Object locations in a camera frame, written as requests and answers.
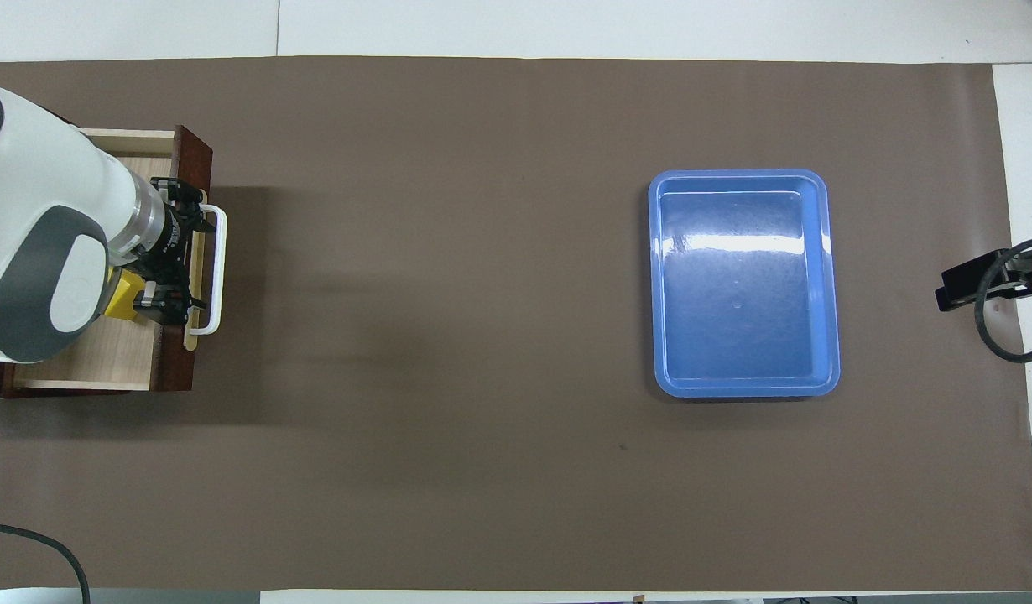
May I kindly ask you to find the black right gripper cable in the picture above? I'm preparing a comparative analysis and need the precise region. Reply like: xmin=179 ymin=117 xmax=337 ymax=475
xmin=973 ymin=237 xmax=1032 ymax=364

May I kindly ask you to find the wooden drawer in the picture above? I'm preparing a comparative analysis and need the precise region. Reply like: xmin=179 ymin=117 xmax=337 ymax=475
xmin=3 ymin=124 xmax=214 ymax=395

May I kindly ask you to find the tan handle backing plate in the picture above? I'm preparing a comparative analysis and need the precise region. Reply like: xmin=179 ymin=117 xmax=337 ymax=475
xmin=183 ymin=191 xmax=211 ymax=351

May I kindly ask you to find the blue plastic tray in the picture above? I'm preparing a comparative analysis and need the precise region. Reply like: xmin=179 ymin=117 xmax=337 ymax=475
xmin=648 ymin=169 xmax=842 ymax=398

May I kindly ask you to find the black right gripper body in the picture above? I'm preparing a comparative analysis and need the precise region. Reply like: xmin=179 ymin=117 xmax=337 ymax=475
xmin=993 ymin=247 xmax=1032 ymax=305

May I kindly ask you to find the brown table mat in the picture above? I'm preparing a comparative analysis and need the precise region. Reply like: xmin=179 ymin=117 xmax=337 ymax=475
xmin=0 ymin=55 xmax=1032 ymax=592

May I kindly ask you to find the yellow block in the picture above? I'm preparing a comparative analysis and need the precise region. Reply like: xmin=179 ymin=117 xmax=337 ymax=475
xmin=105 ymin=267 xmax=141 ymax=325

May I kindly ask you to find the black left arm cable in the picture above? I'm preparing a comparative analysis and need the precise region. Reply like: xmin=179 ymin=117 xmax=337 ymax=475
xmin=0 ymin=520 xmax=91 ymax=604

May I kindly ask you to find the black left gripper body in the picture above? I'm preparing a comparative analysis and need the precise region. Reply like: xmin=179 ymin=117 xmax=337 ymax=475
xmin=143 ymin=197 xmax=195 ymax=291

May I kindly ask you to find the white drawer handle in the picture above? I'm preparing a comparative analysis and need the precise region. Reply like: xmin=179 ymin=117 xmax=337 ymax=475
xmin=189 ymin=204 xmax=228 ymax=336

